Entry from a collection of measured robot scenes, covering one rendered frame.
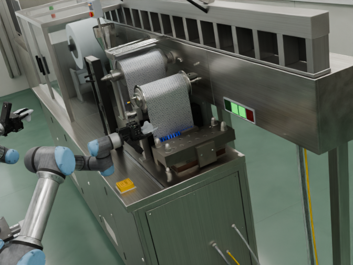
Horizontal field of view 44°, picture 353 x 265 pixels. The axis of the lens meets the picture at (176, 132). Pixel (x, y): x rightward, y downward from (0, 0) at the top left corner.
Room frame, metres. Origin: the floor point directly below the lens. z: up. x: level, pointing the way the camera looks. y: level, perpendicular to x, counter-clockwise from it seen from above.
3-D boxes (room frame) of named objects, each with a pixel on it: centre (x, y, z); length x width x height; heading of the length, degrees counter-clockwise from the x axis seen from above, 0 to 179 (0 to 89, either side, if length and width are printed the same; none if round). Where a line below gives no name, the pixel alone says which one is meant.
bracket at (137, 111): (2.13, 0.19, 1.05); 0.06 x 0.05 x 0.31; 112
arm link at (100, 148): (1.96, 0.38, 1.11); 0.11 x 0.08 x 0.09; 112
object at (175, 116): (2.11, 0.01, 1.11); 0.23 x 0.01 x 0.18; 112
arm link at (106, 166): (1.96, 0.39, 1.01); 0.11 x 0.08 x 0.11; 65
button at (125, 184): (1.88, 0.30, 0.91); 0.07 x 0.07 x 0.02; 22
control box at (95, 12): (2.64, 0.32, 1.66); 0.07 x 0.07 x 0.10; 30
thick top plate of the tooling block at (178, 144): (2.01, -0.08, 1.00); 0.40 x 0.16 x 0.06; 112
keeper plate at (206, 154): (1.93, -0.12, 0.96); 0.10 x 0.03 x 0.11; 112
